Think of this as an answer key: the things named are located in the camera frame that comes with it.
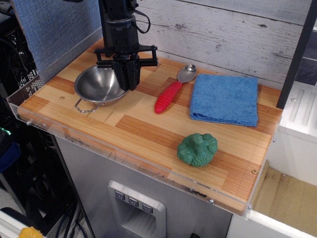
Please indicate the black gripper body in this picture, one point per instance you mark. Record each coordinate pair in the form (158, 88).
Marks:
(125, 46)

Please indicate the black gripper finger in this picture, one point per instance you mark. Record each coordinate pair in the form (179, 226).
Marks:
(120, 73)
(133, 71)

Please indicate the silver metal bowl with handles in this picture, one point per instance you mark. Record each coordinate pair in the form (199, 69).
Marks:
(99, 86)

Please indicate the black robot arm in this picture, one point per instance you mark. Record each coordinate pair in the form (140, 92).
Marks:
(128, 9)

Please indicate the blue fabric panel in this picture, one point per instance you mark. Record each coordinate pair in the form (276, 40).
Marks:
(58, 31)

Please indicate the black plastic crate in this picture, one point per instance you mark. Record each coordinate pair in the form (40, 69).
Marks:
(17, 66)

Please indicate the clear acrylic table guard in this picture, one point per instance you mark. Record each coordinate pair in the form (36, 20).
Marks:
(129, 132)

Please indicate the green toy broccoli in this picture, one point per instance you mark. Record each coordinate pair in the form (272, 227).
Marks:
(197, 149)

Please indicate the blue folded cloth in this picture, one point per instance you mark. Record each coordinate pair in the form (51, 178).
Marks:
(225, 99)

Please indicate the silver toy fridge cabinet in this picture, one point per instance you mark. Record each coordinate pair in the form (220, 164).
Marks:
(91, 174)

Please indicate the grey ice dispenser panel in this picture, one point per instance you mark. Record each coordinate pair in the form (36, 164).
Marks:
(138, 215)

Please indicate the yellow black object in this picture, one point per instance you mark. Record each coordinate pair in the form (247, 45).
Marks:
(30, 232)

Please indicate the white toy sink unit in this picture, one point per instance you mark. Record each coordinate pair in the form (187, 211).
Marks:
(285, 200)

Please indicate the dark left vertical post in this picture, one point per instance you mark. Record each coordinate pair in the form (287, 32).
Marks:
(109, 13)

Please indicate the dark vertical post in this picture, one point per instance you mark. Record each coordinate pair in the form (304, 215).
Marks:
(298, 55)
(109, 13)

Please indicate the red handled silver spoon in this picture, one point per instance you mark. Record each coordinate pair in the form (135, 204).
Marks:
(186, 74)

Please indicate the dark right vertical post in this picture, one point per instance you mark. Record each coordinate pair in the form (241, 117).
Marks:
(298, 55)

